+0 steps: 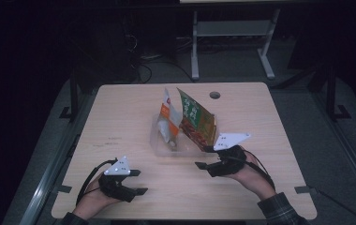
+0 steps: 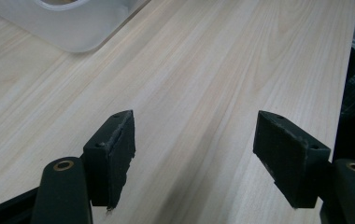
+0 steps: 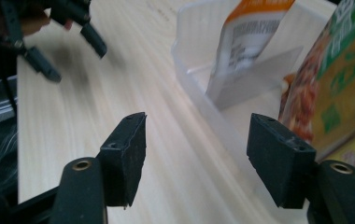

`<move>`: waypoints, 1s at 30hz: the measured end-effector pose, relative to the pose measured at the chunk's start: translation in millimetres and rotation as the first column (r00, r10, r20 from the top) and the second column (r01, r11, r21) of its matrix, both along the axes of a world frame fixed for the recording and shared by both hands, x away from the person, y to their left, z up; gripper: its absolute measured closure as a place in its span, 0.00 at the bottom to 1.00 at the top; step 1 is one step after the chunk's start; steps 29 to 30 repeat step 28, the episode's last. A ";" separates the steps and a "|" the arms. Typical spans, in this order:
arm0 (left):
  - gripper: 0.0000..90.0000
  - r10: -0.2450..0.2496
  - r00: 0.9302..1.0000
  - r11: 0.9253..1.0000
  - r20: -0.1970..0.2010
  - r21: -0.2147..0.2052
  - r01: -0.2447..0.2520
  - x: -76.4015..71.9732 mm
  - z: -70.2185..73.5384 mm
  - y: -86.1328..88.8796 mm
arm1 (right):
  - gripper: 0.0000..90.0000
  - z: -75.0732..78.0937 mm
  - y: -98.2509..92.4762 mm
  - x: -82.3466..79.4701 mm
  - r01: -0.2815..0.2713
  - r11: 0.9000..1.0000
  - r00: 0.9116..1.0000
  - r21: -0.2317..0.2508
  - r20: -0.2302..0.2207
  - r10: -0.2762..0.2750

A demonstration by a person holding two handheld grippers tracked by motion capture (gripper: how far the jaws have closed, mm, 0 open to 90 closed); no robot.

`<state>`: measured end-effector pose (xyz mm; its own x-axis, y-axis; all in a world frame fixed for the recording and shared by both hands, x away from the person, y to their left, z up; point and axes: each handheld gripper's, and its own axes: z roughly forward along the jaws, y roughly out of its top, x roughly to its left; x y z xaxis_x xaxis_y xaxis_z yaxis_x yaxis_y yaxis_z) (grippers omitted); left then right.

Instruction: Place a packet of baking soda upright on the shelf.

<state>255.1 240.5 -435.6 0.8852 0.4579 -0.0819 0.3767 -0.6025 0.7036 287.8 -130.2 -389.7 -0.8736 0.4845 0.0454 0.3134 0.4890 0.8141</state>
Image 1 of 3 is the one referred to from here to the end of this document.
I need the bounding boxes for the thin black cable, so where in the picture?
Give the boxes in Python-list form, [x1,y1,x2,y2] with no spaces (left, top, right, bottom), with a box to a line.
[308,187,356,225]

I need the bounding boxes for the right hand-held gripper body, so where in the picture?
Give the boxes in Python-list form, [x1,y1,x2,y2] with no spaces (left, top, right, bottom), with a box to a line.
[206,132,252,178]

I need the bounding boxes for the person's right hand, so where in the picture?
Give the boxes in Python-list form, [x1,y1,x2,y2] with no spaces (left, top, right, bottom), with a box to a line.
[229,153,276,201]

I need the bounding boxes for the white metal stand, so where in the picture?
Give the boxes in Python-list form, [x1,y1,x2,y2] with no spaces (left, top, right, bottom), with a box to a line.
[190,8,281,81]

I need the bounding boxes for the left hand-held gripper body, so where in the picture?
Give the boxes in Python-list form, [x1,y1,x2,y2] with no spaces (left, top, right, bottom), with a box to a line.
[97,156,137,203]

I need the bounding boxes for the clear plastic container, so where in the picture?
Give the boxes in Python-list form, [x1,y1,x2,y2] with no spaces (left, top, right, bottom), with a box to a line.
[149,113,221,158]

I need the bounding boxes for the white orange snack packet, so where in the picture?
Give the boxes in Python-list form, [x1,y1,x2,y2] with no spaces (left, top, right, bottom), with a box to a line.
[156,88,183,152]

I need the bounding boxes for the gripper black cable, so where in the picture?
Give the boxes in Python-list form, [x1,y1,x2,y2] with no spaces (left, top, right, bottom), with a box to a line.
[76,158,119,206]
[243,149,276,192]

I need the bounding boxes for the grey table bracket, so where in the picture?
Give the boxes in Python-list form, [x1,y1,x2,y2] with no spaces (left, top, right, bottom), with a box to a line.
[293,185,312,195]
[52,185,73,195]

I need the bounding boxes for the metal floor rail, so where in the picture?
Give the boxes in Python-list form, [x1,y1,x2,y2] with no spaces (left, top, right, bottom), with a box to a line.
[310,90,356,203]
[18,93,96,225]

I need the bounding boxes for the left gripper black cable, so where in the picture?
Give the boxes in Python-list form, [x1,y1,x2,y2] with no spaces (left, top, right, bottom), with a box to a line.
[76,158,119,206]

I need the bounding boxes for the green red snack packet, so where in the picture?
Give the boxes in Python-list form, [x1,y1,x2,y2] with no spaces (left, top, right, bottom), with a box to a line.
[176,87,217,153]

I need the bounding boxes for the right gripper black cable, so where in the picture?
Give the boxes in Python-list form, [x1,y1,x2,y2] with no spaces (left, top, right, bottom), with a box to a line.
[243,149,276,192]

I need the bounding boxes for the black metal stand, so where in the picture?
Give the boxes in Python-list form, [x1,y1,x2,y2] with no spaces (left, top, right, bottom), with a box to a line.
[321,62,352,122]
[58,70,81,123]

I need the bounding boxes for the person's left hand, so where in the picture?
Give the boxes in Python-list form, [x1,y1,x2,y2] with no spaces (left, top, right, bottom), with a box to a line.
[72,172,121,220]

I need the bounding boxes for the black floor cables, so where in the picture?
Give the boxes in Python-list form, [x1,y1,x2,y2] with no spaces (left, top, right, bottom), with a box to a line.
[123,18,197,84]

